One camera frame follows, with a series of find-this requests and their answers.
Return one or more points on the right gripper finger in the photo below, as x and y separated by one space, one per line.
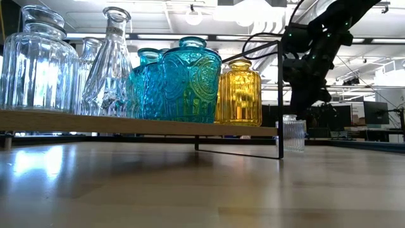
323 96
302 103

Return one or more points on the small clear glass vase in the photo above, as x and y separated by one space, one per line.
292 136

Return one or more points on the cylindrical amber glass vase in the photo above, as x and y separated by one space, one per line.
240 95

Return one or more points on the rounded teal glass vase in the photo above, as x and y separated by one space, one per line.
190 85

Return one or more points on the small teal glass vase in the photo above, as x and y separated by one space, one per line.
153 95

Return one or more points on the wide teal glass vase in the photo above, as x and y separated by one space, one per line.
147 56

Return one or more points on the ribbed clear glass jar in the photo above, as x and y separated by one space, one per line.
38 69

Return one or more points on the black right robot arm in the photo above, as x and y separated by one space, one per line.
341 16

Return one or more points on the black computer monitor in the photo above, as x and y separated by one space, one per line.
376 112

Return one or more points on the long fluorescent light bar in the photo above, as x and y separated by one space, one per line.
171 36

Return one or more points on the labelled clear glass carafe vase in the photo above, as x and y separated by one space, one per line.
109 73

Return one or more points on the ribbed clear glass vase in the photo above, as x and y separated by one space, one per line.
90 52

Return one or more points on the black rig camera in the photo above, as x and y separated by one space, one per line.
351 81

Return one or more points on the silver ventilation duct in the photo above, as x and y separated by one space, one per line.
269 27

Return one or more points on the black aluminium table frame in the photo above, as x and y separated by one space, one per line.
379 146

